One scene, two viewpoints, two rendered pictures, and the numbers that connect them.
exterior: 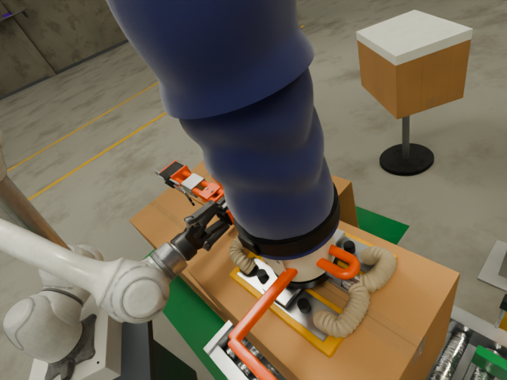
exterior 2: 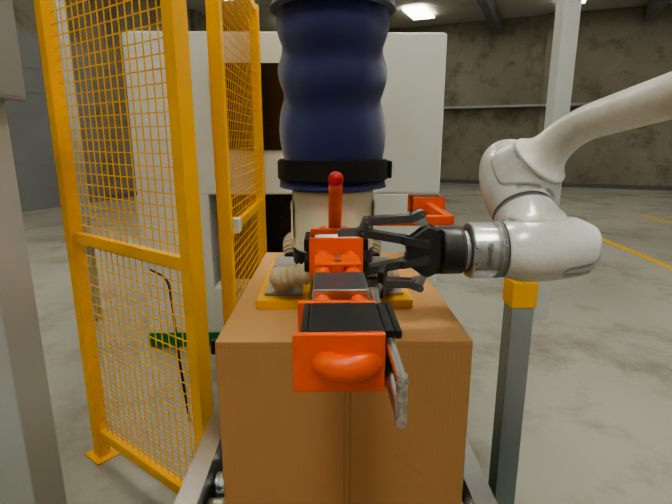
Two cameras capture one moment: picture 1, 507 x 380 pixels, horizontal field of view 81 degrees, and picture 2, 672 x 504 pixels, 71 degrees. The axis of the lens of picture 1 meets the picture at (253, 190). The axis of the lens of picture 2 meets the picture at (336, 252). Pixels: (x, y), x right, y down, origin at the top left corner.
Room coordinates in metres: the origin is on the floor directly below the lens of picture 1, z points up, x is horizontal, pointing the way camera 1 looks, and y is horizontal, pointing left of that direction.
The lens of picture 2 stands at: (1.33, 0.42, 1.36)
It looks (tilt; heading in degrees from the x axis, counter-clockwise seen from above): 13 degrees down; 208
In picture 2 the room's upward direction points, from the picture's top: straight up
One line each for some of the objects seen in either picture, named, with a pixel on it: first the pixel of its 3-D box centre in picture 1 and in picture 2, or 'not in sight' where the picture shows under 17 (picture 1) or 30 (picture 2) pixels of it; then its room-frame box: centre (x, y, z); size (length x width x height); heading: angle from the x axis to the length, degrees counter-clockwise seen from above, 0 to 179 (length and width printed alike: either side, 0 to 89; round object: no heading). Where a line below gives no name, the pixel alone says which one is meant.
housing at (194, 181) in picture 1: (195, 185); (339, 298); (0.87, 0.18, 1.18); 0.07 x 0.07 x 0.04; 29
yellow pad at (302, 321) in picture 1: (283, 292); (376, 271); (0.41, 0.04, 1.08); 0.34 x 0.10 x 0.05; 29
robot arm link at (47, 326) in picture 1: (42, 324); not in sight; (0.72, 0.85, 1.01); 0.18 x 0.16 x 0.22; 156
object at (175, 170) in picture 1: (176, 173); (337, 342); (0.99, 0.24, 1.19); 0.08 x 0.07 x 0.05; 29
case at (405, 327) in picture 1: (314, 306); (340, 368); (0.46, -0.03, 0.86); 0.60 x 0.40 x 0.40; 29
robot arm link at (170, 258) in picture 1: (170, 259); (480, 249); (0.57, 0.28, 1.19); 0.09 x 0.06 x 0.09; 29
